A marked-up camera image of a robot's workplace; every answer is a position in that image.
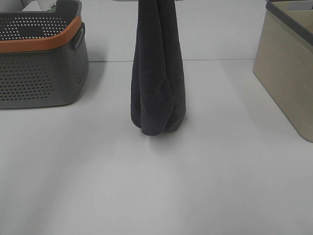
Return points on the dark grey towel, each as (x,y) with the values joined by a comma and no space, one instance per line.
(158,102)

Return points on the grey perforated basket orange rim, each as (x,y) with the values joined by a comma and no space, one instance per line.
(43,57)

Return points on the beige basket grey rim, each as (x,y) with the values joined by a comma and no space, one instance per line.
(284,60)

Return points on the white object behind basket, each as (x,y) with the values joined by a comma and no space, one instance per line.
(39,5)

